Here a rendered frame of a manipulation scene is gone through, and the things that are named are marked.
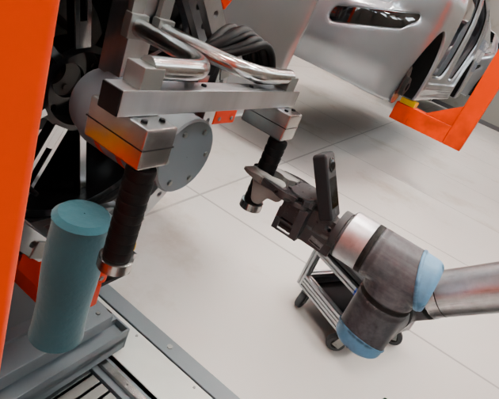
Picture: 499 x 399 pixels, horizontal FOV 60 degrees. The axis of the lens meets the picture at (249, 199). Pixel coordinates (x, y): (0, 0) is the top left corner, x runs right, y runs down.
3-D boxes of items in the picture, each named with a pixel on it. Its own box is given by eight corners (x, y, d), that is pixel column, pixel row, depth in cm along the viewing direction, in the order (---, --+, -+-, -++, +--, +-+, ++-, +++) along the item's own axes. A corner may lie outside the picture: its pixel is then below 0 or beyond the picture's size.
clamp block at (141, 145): (116, 131, 54) (125, 90, 51) (168, 165, 50) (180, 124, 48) (81, 134, 49) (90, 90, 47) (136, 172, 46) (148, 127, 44)
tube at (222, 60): (211, 50, 83) (230, -8, 78) (293, 92, 76) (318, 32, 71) (146, 40, 68) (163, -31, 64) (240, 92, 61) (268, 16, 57)
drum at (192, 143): (119, 133, 84) (137, 62, 78) (201, 188, 76) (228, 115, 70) (55, 139, 72) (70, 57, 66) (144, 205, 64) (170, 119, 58)
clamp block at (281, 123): (253, 117, 82) (264, 91, 80) (292, 139, 79) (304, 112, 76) (239, 119, 78) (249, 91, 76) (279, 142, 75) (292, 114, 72)
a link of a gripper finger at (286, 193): (257, 186, 75) (301, 210, 73) (260, 179, 75) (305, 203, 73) (267, 180, 79) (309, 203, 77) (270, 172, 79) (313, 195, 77)
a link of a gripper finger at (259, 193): (229, 192, 80) (272, 216, 77) (240, 164, 77) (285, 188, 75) (236, 188, 82) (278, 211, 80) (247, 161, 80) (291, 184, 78)
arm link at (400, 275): (413, 326, 67) (447, 279, 63) (344, 280, 72) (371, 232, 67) (424, 301, 75) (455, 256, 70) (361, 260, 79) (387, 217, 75)
